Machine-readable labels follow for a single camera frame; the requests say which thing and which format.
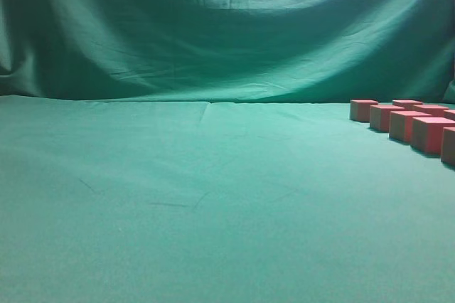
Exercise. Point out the red cube column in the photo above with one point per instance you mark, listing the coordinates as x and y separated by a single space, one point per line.
427 133
448 146
433 110
449 114
380 116
401 124
406 104
360 110

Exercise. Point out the green cloth backdrop and cover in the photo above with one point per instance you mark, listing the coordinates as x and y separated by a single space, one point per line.
202 151

